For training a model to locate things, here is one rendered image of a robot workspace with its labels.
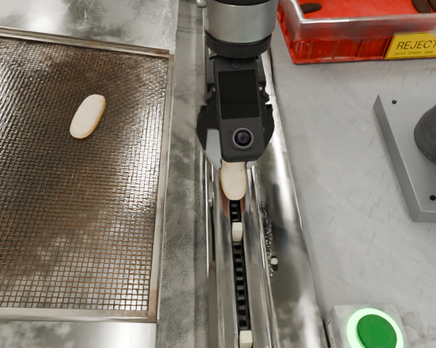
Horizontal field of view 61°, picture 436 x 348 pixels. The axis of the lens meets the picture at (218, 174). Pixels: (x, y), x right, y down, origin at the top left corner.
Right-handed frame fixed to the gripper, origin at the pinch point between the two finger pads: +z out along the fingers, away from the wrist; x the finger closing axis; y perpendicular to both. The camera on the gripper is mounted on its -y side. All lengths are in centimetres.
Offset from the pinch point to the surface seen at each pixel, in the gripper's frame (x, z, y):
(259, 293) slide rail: -2.3, 4.1, -17.3
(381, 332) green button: -13.5, -1.5, -23.8
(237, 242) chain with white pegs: -0.2, 5.1, -9.6
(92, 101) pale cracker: 21.5, -2.9, 11.7
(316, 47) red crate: -19.9, 3.1, 34.8
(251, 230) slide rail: -2.1, 4.1, -8.4
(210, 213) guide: 3.5, 2.9, -6.1
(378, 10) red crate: -41, 6, 56
